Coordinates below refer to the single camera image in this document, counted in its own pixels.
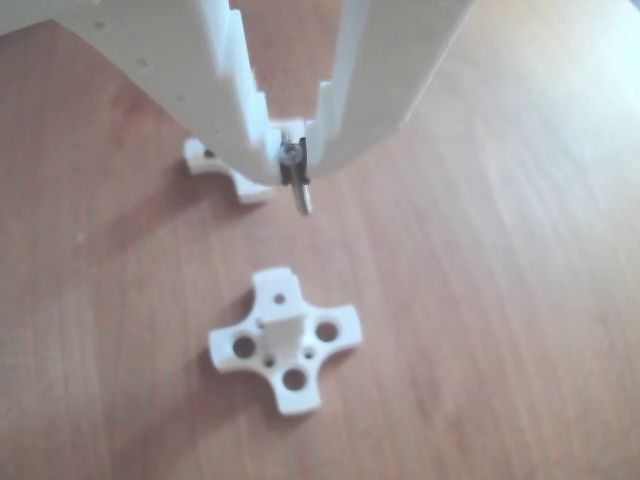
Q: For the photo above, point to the silver metal screw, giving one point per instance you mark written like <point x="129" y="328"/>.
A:
<point x="303" y="200"/>

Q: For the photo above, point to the white cross-base post stand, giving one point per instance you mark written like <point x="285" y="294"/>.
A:
<point x="285" y="330"/>
<point x="250" y="192"/>

